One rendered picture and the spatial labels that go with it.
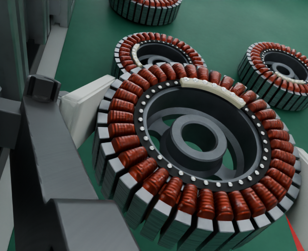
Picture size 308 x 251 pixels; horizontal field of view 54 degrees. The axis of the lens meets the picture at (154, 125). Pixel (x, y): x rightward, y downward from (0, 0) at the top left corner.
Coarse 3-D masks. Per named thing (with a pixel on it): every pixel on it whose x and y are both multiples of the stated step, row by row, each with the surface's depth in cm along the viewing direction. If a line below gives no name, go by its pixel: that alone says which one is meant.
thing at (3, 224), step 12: (60, 36) 39; (48, 48) 37; (60, 48) 38; (48, 60) 36; (36, 72) 34; (48, 72) 34; (0, 180) 25; (0, 192) 24; (0, 204) 24; (0, 216) 23; (12, 216) 23; (0, 228) 23; (12, 228) 23; (0, 240) 22
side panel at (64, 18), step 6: (66, 0) 38; (72, 0) 42; (66, 6) 39; (72, 6) 43; (60, 12) 39; (66, 12) 39; (54, 18) 41; (60, 18) 40; (66, 18) 40; (60, 24) 40; (66, 24) 40
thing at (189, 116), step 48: (144, 96) 16; (192, 96) 19; (240, 96) 19; (96, 144) 15; (144, 144) 14; (240, 144) 18; (288, 144) 16; (144, 192) 13; (192, 192) 13; (240, 192) 14; (288, 192) 15; (192, 240) 13; (240, 240) 14
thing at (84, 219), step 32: (32, 96) 11; (32, 128) 9; (64, 128) 9; (32, 160) 7; (64, 160) 8; (32, 192) 7; (64, 192) 6; (32, 224) 6; (64, 224) 5; (96, 224) 5
